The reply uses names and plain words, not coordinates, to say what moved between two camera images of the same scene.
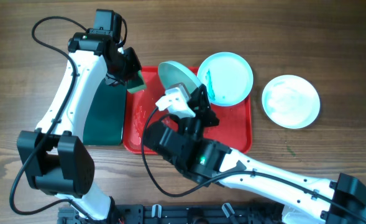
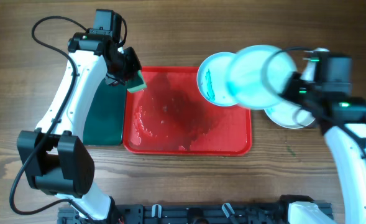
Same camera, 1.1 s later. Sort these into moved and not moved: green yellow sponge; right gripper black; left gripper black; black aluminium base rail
Moved: right gripper black
Not moved: left gripper black; black aluminium base rail; green yellow sponge
